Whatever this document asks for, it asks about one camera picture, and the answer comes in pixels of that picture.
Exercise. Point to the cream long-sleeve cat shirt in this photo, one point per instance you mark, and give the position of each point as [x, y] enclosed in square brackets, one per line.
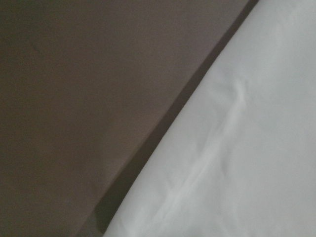
[240, 158]

